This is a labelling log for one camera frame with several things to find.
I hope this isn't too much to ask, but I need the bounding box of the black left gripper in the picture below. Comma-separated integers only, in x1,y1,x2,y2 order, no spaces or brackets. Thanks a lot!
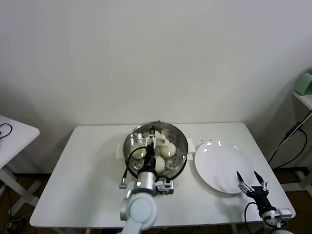
143,125,158,173

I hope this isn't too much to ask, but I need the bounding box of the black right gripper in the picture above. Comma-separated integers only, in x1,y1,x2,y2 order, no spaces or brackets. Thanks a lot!
236,171,277,215

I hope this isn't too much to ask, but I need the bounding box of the round glass pot lid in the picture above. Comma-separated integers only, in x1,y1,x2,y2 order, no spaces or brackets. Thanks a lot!
123,121,189,176

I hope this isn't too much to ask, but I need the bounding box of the white steamed baozi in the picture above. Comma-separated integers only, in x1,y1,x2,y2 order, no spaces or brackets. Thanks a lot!
160,142,176,158
130,145,147,159
153,156,166,174

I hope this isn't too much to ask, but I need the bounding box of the stainless steel steamer basket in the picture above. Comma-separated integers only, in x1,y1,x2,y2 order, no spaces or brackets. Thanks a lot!
116,121,196,178

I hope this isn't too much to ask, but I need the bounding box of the round white plate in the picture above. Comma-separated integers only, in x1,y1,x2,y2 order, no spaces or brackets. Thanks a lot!
194,140,255,195

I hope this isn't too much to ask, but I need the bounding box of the white shelf stand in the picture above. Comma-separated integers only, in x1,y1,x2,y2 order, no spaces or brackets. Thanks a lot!
280,91,312,195

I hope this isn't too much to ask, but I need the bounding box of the pale green appliance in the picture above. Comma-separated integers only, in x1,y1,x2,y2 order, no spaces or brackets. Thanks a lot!
298,69,312,96

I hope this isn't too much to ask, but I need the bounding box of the white side table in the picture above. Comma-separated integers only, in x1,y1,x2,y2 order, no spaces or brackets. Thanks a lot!
0,114,41,216

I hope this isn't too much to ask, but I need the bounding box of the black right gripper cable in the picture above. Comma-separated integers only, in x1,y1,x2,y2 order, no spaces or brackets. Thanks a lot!
242,201,259,224

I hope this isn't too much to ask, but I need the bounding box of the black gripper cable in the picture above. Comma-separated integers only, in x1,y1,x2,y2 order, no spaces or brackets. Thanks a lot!
242,201,259,224
118,146,147,190

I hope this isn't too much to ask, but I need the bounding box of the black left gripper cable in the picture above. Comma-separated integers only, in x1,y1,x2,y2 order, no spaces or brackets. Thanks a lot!
118,146,147,190

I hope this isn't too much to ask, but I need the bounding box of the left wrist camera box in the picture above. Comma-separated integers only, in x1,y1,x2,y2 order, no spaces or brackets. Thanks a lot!
156,179,175,195

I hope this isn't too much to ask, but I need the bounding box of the black power cable with adapter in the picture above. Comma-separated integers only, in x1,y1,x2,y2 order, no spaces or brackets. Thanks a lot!
267,121,308,170

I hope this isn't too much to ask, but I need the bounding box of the white wall cable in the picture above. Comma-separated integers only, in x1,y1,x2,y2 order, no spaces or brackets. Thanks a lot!
277,115,312,148

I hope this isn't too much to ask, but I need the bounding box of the thin black cable loop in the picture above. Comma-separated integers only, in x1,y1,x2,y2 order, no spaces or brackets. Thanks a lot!
0,123,13,139

